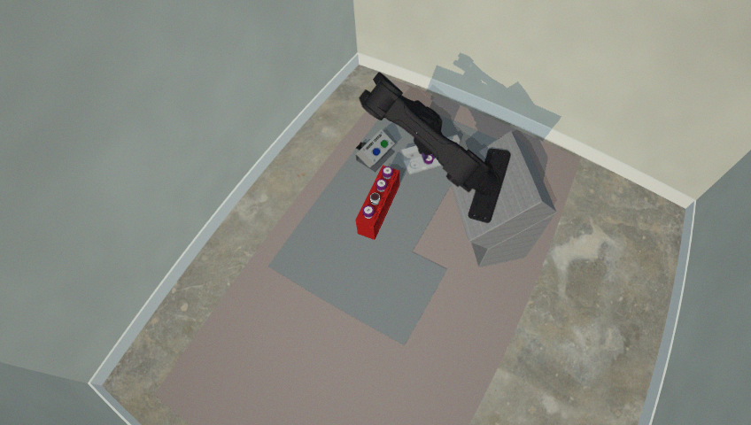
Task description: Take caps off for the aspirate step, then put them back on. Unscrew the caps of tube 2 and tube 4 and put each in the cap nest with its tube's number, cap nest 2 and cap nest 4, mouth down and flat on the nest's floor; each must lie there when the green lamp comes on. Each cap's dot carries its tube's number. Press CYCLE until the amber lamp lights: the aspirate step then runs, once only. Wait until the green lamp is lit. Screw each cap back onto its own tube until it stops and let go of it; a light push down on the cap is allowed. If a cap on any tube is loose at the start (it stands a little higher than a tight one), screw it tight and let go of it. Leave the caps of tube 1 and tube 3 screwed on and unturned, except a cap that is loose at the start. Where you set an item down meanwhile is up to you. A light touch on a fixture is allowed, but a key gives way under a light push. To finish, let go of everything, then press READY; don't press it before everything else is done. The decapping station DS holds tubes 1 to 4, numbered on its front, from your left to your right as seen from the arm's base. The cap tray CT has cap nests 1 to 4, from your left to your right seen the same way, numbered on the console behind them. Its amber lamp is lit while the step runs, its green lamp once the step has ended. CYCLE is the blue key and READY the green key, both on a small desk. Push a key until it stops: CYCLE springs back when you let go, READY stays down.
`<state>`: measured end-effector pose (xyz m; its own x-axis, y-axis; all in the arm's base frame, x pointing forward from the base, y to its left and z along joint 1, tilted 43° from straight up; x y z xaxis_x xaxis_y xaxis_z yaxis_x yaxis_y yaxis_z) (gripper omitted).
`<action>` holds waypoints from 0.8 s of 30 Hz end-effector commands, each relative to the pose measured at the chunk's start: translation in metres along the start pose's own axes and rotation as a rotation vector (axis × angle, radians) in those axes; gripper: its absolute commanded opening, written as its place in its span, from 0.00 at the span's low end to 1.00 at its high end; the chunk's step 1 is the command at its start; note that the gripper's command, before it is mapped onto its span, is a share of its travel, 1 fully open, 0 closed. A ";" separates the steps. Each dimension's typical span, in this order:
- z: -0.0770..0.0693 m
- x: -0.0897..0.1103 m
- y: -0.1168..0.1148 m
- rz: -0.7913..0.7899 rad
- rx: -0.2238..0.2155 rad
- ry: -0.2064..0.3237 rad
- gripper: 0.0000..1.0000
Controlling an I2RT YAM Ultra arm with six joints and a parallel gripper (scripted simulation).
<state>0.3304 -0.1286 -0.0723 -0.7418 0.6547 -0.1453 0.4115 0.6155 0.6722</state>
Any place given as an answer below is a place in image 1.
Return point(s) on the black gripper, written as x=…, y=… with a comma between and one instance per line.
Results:
x=423, y=150

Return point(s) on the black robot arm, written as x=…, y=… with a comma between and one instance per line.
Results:
x=456, y=161

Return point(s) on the grey flat mat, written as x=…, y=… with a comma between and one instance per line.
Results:
x=380, y=282

